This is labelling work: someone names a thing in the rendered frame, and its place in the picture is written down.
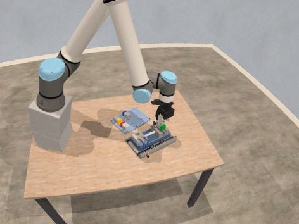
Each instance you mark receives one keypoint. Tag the grey metal blank with blue end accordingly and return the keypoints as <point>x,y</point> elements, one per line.
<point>126,114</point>

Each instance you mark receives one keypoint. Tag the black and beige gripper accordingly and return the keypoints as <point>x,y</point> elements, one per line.
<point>164,109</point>

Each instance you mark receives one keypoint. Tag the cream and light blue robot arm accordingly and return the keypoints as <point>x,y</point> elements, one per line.
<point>54,72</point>

